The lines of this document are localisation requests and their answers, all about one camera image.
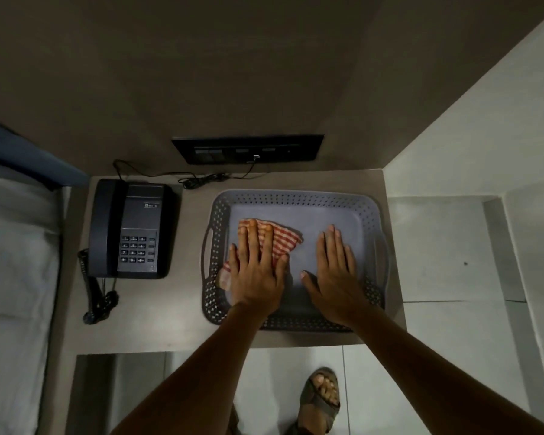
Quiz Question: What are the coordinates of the person's left hand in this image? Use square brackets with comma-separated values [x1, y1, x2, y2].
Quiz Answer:
[228, 217, 290, 320]

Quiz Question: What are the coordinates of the person's right hand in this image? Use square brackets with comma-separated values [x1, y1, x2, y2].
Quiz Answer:
[300, 224, 377, 329]

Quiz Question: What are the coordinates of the red checkered cloth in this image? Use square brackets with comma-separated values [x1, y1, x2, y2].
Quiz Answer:
[218, 217, 305, 291]

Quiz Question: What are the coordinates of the grey perforated plastic tray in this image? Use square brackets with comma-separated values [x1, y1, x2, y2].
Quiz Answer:
[201, 190, 390, 332]

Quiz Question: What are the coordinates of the person's right forearm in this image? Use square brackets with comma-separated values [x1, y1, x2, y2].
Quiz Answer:
[344, 308, 544, 435]

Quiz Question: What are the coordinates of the person's left forearm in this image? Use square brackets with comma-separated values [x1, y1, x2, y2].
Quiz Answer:
[111, 304, 271, 435]

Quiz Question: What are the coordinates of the person's right foot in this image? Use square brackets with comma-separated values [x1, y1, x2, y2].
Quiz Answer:
[299, 373, 339, 429]

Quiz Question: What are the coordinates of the person's right brown sandal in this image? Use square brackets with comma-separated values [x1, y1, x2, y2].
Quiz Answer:
[297, 367, 342, 435]

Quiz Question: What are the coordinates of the black desk telephone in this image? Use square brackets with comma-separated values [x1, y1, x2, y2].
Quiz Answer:
[88, 178, 178, 280]

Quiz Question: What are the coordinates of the white baseboard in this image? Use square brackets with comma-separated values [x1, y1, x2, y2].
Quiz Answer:
[482, 196, 544, 427]

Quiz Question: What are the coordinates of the white bed mattress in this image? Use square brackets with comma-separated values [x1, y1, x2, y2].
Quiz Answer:
[0, 158, 71, 435]

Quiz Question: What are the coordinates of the blue bed headboard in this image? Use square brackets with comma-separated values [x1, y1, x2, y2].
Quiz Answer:
[0, 115, 91, 192]

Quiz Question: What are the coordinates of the thin black cable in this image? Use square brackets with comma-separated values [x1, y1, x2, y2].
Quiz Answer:
[113, 154, 260, 190]

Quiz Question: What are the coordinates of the black wall switch panel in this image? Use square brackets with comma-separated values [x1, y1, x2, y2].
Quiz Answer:
[171, 134, 325, 166]

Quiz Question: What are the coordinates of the black coiled telephone cord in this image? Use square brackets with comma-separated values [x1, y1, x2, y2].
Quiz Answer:
[77, 248, 120, 326]

